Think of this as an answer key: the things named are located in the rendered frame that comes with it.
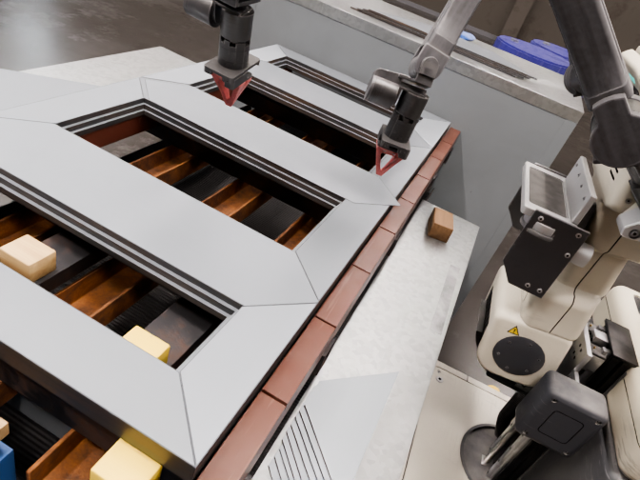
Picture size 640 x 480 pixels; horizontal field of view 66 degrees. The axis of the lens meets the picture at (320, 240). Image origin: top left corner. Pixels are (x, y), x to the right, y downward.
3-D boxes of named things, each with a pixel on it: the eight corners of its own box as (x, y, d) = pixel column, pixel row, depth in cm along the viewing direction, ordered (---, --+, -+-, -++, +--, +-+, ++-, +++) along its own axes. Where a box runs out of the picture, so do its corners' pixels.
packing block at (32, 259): (0, 267, 77) (-2, 247, 74) (28, 252, 81) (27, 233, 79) (30, 285, 76) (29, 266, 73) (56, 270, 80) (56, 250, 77)
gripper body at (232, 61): (202, 73, 94) (204, 36, 88) (232, 53, 100) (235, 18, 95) (230, 88, 93) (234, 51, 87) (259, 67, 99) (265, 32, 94)
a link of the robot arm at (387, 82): (442, 59, 98) (430, 64, 106) (388, 38, 97) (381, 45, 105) (419, 118, 100) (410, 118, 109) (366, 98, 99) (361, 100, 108)
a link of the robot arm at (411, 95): (432, 96, 100) (430, 88, 105) (401, 85, 100) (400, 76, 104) (417, 127, 104) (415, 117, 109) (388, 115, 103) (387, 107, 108)
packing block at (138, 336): (109, 364, 69) (110, 345, 67) (134, 342, 73) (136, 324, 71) (144, 386, 68) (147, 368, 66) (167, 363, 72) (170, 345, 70)
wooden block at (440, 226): (446, 243, 144) (453, 230, 141) (427, 236, 144) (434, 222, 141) (446, 226, 152) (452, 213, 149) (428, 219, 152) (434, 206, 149)
